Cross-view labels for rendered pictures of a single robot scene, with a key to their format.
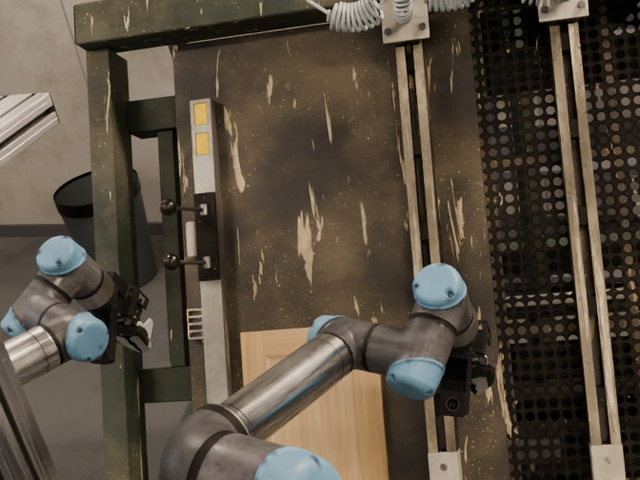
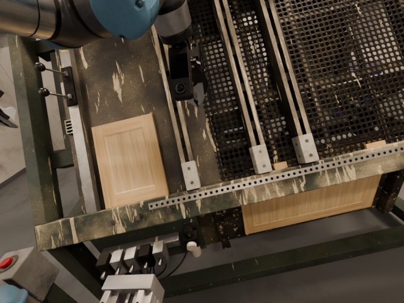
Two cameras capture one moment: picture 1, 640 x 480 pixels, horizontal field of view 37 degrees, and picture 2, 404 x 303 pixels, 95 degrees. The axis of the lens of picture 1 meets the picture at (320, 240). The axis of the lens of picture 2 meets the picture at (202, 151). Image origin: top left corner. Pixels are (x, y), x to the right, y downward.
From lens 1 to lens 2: 1.21 m
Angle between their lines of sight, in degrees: 11
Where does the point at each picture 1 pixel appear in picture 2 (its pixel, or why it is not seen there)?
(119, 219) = (27, 85)
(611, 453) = (261, 148)
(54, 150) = not seen: hidden behind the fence
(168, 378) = (64, 155)
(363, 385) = (149, 140)
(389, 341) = not seen: outside the picture
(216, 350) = (79, 136)
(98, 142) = (13, 52)
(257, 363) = (100, 139)
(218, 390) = (82, 153)
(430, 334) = not seen: outside the picture
